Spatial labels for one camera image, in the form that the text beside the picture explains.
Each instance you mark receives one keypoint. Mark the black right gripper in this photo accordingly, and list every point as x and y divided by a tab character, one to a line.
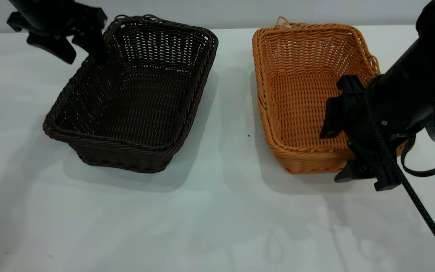
370	139

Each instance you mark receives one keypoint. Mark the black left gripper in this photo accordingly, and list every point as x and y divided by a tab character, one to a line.
51	17

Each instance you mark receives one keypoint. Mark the orange wicker basket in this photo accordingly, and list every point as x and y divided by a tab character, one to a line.
300	94

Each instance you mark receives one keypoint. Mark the black wicker basket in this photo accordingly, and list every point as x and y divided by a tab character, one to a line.
134	113

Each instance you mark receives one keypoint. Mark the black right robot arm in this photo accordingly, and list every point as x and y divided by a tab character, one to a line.
421	68

